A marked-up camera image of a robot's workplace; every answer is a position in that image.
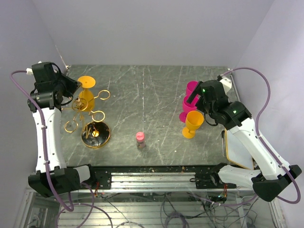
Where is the pink wine glass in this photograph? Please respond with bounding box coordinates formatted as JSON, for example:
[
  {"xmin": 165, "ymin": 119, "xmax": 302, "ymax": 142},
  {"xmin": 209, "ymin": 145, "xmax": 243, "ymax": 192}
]
[
  {"xmin": 186, "ymin": 81, "xmax": 198, "ymax": 96},
  {"xmin": 179, "ymin": 96, "xmax": 199, "ymax": 123}
]

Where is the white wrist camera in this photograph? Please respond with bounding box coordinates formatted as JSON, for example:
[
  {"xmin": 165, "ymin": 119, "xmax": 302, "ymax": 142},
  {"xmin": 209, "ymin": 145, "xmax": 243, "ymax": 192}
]
[
  {"xmin": 26, "ymin": 68, "xmax": 33, "ymax": 75},
  {"xmin": 217, "ymin": 75, "xmax": 232, "ymax": 94}
]

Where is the small pink bottle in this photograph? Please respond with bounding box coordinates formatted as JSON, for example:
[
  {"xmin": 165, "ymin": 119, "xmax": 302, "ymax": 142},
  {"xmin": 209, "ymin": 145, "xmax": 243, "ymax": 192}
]
[{"xmin": 135, "ymin": 132, "xmax": 145, "ymax": 149}]

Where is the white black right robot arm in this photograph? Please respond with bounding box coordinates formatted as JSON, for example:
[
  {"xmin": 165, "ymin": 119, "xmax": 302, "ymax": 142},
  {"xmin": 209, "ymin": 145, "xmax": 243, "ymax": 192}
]
[{"xmin": 187, "ymin": 80, "xmax": 302, "ymax": 202}]

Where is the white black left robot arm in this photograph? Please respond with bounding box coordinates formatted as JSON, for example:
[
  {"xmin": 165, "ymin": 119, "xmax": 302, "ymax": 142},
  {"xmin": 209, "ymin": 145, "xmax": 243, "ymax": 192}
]
[{"xmin": 28, "ymin": 62, "xmax": 97, "ymax": 198}]

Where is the yellow wine glass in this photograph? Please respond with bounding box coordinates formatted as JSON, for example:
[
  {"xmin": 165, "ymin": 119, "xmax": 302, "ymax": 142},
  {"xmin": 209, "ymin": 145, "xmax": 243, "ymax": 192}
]
[
  {"xmin": 78, "ymin": 76, "xmax": 96, "ymax": 112},
  {"xmin": 182, "ymin": 111, "xmax": 204, "ymax": 139}
]

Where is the gold wire glass rack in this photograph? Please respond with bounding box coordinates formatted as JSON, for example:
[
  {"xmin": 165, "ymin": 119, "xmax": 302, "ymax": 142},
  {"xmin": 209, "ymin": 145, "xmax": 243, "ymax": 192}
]
[{"xmin": 64, "ymin": 90, "xmax": 111, "ymax": 149}]

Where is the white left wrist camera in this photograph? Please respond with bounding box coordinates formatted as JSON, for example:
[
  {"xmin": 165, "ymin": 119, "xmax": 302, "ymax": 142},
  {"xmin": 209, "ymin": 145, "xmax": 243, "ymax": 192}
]
[{"xmin": 26, "ymin": 68, "xmax": 33, "ymax": 75}]

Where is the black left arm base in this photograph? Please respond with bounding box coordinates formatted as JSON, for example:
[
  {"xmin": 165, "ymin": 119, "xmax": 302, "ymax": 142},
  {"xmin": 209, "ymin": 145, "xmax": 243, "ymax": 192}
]
[{"xmin": 84, "ymin": 167, "xmax": 112, "ymax": 190}]

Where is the aluminium rail frame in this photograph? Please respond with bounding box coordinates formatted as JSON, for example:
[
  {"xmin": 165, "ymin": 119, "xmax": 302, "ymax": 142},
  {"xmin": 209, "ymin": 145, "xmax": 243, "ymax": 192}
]
[{"xmin": 17, "ymin": 170, "xmax": 287, "ymax": 228}]

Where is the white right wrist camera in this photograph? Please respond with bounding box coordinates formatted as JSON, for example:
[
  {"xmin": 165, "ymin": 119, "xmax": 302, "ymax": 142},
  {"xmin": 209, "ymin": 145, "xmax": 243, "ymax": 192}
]
[{"xmin": 217, "ymin": 75, "xmax": 232, "ymax": 94}]

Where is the yellow wine glass front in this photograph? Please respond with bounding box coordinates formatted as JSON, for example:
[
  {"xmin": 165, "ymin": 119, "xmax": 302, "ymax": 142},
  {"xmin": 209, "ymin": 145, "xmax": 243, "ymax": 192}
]
[{"xmin": 182, "ymin": 111, "xmax": 204, "ymax": 139}]

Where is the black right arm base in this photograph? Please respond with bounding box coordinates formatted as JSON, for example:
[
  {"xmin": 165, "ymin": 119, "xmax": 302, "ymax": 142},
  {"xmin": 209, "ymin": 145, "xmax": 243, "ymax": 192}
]
[{"xmin": 189, "ymin": 173, "xmax": 225, "ymax": 189}]

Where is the white board yellow rim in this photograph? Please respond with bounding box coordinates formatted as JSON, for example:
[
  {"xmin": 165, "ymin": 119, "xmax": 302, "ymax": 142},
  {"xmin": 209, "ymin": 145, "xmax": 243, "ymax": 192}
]
[{"xmin": 224, "ymin": 130, "xmax": 254, "ymax": 170}]

